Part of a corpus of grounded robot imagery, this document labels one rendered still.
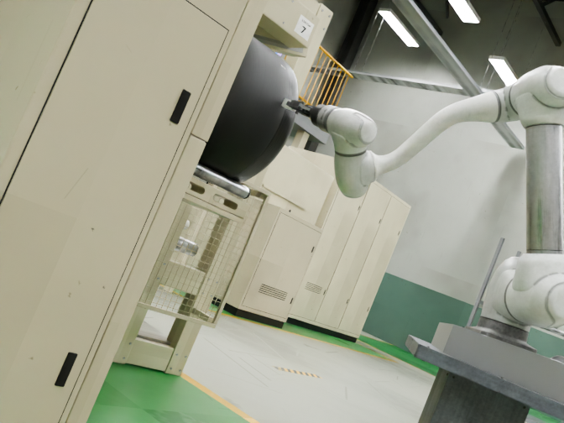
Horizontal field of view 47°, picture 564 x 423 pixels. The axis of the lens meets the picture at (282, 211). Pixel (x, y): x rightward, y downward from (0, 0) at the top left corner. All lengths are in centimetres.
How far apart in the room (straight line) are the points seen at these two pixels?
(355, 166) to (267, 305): 533
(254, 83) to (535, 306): 114
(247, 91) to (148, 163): 88
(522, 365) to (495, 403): 14
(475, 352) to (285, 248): 531
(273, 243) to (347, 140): 507
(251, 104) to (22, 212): 110
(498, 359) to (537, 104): 75
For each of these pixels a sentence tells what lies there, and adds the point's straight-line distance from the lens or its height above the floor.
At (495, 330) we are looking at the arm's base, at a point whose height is 77.
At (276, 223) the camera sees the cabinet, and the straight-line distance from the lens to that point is 697.
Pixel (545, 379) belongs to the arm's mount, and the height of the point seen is 69.
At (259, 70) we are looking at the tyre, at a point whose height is 129.
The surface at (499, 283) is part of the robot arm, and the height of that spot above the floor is 91.
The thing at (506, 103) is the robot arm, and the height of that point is 144.
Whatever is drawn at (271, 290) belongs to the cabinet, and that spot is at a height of 38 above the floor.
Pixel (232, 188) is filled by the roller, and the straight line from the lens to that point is 238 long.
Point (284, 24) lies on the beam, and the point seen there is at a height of 166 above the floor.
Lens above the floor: 71
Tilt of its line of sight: 4 degrees up
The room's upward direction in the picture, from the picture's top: 23 degrees clockwise
